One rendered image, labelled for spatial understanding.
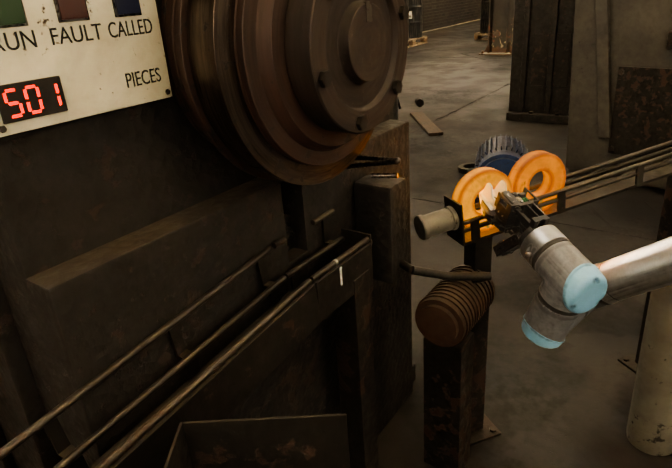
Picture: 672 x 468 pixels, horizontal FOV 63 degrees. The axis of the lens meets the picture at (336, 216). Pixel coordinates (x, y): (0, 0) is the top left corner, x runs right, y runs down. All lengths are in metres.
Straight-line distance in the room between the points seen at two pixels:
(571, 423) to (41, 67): 1.58
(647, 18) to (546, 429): 2.35
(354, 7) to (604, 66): 2.78
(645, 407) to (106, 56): 1.48
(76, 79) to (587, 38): 3.13
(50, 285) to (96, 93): 0.26
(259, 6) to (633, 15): 2.87
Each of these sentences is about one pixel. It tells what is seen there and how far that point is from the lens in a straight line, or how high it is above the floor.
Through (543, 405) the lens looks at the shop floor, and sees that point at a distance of 1.85.
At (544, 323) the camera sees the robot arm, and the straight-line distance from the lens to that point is 1.20.
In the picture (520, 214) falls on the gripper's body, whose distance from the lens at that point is 1.22.
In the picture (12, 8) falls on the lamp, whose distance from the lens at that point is 0.77.
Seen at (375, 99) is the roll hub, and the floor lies 1.02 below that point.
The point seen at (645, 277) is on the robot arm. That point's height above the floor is 0.64.
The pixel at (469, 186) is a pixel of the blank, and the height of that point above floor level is 0.75.
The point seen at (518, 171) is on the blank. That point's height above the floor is 0.76.
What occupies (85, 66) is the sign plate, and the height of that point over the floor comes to 1.12.
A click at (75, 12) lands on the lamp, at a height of 1.19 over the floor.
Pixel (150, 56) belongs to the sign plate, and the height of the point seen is 1.12.
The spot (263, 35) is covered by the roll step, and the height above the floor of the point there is 1.14.
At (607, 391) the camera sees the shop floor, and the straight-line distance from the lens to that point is 1.95.
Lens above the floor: 1.20
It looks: 23 degrees down
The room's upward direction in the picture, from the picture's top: 4 degrees counter-clockwise
